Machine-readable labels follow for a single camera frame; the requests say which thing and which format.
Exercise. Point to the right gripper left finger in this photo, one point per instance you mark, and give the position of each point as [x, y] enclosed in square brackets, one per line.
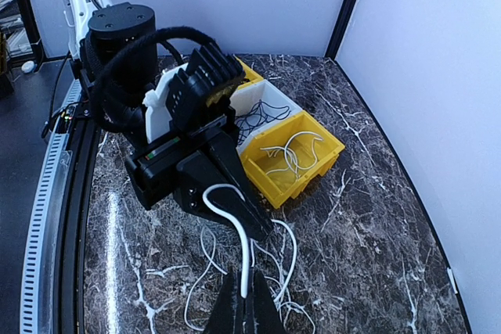
[227, 313]

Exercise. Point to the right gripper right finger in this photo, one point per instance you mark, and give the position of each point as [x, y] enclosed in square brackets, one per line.
[261, 315]

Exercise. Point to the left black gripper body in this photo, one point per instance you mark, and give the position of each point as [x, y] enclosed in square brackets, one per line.
[152, 169]

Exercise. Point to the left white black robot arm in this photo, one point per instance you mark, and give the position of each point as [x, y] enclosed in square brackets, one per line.
[118, 55]

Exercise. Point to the white plastic bin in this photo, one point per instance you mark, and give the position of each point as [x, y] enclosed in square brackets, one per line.
[259, 107]

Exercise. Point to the yellow bin near back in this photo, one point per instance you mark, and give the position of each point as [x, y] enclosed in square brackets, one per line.
[282, 161]

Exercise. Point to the yellow bin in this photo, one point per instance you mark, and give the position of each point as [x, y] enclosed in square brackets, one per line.
[251, 76]
[282, 161]

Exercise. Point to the yellow bin near front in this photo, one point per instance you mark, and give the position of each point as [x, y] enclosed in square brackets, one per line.
[251, 76]

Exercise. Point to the black front rail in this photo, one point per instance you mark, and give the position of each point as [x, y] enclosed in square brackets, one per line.
[68, 291]

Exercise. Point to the white slotted cable duct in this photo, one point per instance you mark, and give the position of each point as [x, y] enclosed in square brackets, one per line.
[40, 269]

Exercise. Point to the right black frame post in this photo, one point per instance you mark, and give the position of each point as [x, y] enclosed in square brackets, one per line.
[340, 27]

